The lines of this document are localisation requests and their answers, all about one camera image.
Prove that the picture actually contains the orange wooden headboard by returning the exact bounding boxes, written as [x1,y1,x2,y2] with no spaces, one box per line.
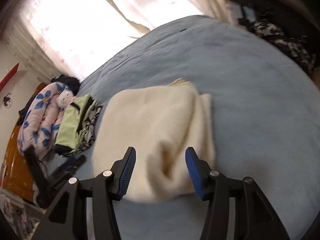
[1,83,46,203]

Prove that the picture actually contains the black white patterned folded garment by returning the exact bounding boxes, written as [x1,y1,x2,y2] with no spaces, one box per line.
[62,97,103,157]

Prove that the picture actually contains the red wall shelf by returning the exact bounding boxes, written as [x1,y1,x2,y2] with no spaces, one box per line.
[0,63,20,91]

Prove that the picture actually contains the cartoon face wall sticker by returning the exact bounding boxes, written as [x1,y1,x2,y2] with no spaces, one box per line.
[3,93,12,108]

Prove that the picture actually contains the hello kitty plush toy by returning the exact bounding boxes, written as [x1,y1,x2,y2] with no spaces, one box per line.
[56,90,75,108]

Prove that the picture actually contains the floral rolled quilt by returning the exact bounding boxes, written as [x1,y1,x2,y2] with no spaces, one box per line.
[17,82,71,159]

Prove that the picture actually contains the black white patterned clothing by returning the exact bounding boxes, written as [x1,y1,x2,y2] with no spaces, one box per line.
[238,6,319,75]

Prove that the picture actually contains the black clothes pile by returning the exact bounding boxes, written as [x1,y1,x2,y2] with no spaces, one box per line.
[50,75,80,95]

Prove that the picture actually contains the cream knit cardigan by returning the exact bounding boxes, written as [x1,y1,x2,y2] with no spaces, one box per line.
[92,79,215,203]

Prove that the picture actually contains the white floral curtain left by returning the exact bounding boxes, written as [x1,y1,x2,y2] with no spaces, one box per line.
[1,0,231,80]

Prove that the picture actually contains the green folded garment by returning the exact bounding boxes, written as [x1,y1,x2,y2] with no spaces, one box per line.
[53,94,95,157]

